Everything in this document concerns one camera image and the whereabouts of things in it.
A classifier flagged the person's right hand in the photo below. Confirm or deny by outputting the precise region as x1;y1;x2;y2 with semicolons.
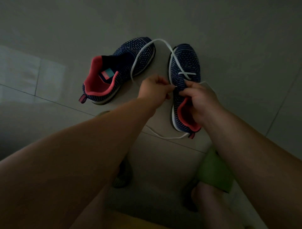
179;80;223;128

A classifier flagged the person's left hand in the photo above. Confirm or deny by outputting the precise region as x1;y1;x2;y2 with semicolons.
137;75;176;111

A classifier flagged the blue knit sneaker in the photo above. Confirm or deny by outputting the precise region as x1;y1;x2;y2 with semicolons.
168;43;202;140
78;36;156;105

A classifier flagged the white shoelace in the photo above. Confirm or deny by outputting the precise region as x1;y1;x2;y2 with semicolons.
130;38;209;140

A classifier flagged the person's left forearm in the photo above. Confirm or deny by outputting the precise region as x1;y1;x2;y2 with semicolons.
0;98;156;229

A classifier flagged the person's right forearm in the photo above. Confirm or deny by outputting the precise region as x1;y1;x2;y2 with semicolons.
203;108;302;229

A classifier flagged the person's right leg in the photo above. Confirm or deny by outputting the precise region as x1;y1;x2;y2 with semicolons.
191;182;243;229

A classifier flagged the person's leg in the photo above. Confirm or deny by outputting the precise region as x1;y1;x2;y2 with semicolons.
70;179;118;229
191;182;243;229

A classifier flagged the person's left leg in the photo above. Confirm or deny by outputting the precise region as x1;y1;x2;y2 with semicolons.
70;179;118;229

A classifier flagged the green foam slipper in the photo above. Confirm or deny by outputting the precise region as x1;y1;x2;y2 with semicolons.
97;110;134;189
182;146;235;213

